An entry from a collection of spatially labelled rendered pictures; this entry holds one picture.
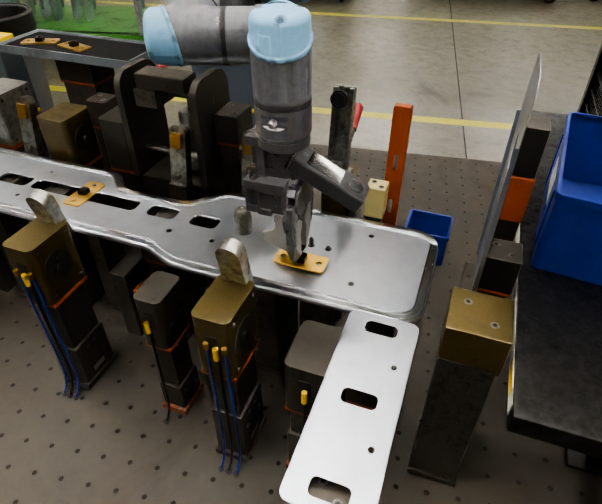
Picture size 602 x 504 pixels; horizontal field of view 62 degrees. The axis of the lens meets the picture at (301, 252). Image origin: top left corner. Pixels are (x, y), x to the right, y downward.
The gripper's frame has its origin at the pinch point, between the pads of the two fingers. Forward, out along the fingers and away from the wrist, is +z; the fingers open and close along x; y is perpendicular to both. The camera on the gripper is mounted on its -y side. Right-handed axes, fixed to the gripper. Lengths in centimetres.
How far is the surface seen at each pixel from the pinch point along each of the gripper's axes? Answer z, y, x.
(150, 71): -17.0, 39.0, -22.9
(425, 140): 103, 7, -259
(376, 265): 2.5, -11.6, -3.7
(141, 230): 1.9, 29.4, 1.3
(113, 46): -14, 62, -41
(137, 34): 72, 269, -320
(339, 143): -9.4, -0.1, -19.8
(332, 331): 4.4, -8.6, 10.5
